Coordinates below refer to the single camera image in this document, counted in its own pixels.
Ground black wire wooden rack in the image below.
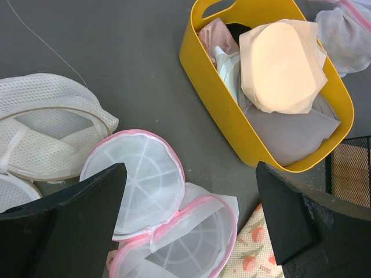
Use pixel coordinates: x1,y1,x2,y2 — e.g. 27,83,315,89
325,136,370,208

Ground peach padded bra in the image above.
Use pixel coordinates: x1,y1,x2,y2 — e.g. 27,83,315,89
239,19,328,114

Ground white honeycomb mesh laundry bag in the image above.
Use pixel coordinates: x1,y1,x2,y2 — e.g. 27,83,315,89
1,73,119,211

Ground grey garment in basket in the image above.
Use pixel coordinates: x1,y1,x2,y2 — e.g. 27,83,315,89
238,92,341,167

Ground white pink-trimmed mesh laundry bag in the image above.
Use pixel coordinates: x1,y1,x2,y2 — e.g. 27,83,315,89
315,1,370,77

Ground tulip print bra bag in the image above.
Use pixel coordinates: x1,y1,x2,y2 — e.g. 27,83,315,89
219,204,284,278

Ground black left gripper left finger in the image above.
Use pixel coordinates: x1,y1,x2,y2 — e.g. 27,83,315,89
1,163,127,277

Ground empty pink-trimmed mesh laundry bag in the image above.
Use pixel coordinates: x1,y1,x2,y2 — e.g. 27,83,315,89
80,129,239,277

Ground white garment in basket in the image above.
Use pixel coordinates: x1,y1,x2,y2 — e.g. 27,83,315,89
214,46,241,103

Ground pink satin garment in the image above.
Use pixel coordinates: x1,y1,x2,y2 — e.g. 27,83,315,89
198,18,239,65

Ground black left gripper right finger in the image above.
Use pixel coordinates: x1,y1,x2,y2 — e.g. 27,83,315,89
256,162,370,277

